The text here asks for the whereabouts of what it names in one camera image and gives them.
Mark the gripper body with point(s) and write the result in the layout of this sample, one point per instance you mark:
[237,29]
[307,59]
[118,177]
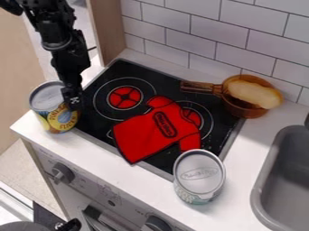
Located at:
[70,57]

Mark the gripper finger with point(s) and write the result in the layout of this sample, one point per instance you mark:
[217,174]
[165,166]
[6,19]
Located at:
[74,97]

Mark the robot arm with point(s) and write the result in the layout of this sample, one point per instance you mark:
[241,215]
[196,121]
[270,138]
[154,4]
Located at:
[48,18]

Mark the silver can with yellow label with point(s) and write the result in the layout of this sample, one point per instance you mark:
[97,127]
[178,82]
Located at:
[48,103]

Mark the silver can with teal label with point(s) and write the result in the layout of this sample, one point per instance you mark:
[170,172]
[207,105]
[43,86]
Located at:
[199,176]

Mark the red cloth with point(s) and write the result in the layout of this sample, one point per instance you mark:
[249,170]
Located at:
[155,129]

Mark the toy stove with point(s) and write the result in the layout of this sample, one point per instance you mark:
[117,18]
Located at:
[161,85]

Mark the brown toy pan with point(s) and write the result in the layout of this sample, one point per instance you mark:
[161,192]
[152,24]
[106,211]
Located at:
[237,106]

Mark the toy bread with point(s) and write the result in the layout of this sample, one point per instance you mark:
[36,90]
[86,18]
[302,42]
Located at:
[255,94]

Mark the toy sink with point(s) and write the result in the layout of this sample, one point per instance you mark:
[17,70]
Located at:
[287,180]

